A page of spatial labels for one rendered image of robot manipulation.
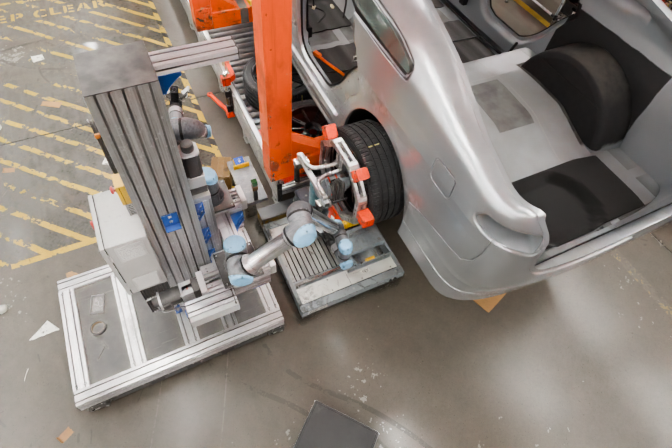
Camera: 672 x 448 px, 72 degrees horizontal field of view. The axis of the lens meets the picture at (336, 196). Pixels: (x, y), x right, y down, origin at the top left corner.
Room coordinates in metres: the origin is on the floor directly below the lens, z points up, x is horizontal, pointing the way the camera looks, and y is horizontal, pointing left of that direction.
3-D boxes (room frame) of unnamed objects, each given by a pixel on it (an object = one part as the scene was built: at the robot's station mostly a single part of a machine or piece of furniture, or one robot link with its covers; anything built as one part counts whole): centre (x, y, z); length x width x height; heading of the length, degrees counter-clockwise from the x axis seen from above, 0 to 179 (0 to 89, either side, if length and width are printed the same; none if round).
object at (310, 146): (2.30, 0.16, 0.69); 0.52 x 0.17 x 0.35; 121
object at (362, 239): (1.93, -0.17, 0.32); 0.40 x 0.30 x 0.28; 31
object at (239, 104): (3.22, 1.06, 0.28); 2.47 x 0.09 x 0.22; 31
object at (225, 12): (3.95, 1.16, 0.69); 0.52 x 0.17 x 0.35; 121
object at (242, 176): (2.07, 0.67, 0.44); 0.43 x 0.17 x 0.03; 31
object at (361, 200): (1.85, -0.02, 0.85); 0.54 x 0.07 x 0.54; 31
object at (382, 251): (1.91, -0.18, 0.13); 0.50 x 0.36 x 0.10; 31
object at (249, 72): (3.27, 0.63, 0.39); 0.66 x 0.66 x 0.24
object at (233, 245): (1.18, 0.49, 0.98); 0.13 x 0.12 x 0.14; 23
